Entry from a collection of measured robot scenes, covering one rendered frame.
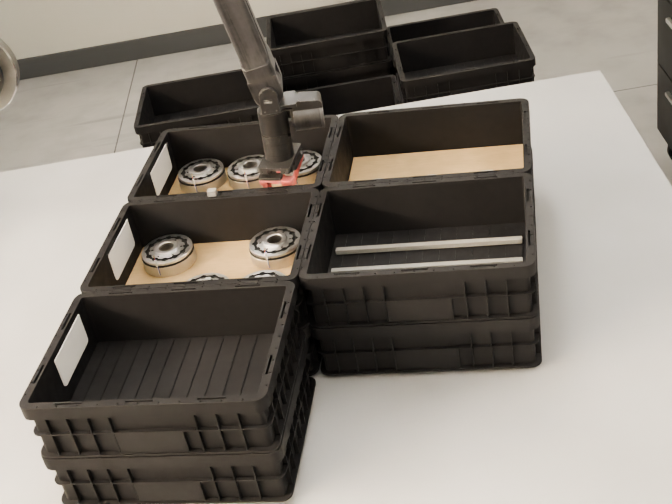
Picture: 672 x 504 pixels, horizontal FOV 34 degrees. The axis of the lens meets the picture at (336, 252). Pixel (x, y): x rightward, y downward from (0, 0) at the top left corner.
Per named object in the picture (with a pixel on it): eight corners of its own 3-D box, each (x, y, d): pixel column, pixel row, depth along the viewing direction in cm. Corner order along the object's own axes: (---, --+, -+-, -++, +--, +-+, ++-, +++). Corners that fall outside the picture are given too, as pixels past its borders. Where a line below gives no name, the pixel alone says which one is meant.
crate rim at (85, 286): (80, 303, 193) (76, 292, 192) (127, 211, 217) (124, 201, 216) (299, 290, 185) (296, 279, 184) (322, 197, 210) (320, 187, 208)
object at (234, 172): (224, 182, 231) (223, 180, 231) (232, 159, 239) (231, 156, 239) (270, 178, 229) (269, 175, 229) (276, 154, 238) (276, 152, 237)
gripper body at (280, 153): (302, 150, 219) (297, 118, 215) (290, 176, 211) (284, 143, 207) (271, 150, 221) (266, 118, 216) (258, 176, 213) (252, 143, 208)
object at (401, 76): (419, 211, 342) (400, 82, 318) (408, 165, 367) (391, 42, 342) (544, 190, 341) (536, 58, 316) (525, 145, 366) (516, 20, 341)
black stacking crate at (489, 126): (331, 237, 215) (322, 189, 209) (348, 162, 239) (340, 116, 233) (534, 224, 207) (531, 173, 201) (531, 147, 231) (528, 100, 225)
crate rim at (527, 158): (322, 197, 210) (320, 186, 208) (341, 123, 234) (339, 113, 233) (532, 182, 202) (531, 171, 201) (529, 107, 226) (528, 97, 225)
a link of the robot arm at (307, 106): (256, 67, 208) (257, 90, 201) (316, 59, 208) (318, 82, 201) (266, 119, 216) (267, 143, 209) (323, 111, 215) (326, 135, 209)
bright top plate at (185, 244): (134, 265, 210) (133, 263, 209) (153, 236, 218) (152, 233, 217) (182, 266, 207) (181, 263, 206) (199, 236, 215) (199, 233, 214)
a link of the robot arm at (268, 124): (256, 99, 211) (256, 112, 206) (291, 94, 211) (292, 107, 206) (261, 130, 215) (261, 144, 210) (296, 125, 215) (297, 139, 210)
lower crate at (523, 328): (319, 381, 197) (308, 330, 190) (339, 283, 221) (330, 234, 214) (543, 372, 189) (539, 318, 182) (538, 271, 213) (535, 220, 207)
